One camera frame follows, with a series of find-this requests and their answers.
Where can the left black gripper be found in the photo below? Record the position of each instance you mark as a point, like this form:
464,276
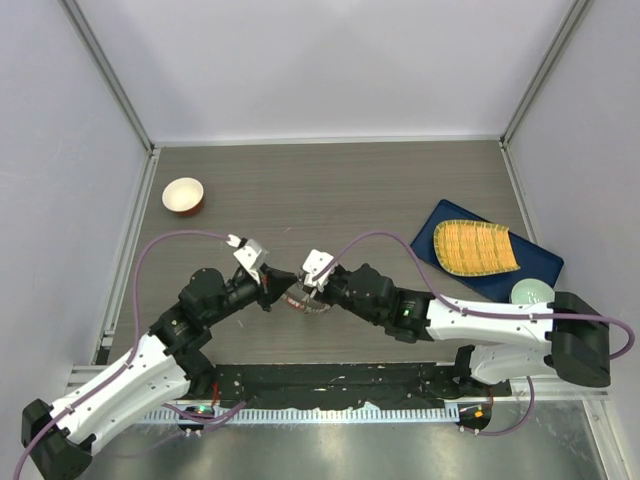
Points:
277,282

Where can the red key tag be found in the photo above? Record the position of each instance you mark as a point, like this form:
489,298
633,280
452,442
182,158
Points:
292,302

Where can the yellow bamboo basket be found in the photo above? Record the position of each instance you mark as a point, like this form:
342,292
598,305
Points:
468,248

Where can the black mounting plate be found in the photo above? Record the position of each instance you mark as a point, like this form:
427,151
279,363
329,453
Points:
389,386

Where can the red white bowl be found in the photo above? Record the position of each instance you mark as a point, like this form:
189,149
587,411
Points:
183,196

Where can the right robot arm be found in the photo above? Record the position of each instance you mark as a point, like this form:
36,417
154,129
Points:
501,340

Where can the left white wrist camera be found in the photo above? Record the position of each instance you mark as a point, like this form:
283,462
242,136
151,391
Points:
249,254

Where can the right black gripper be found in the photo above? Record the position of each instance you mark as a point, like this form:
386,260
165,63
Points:
320,296

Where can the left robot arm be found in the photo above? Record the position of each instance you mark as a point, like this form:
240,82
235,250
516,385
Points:
166,363

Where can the pale green bowl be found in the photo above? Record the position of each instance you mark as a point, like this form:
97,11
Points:
531,291

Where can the white slotted cable duct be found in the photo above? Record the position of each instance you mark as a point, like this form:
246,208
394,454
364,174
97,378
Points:
365,415

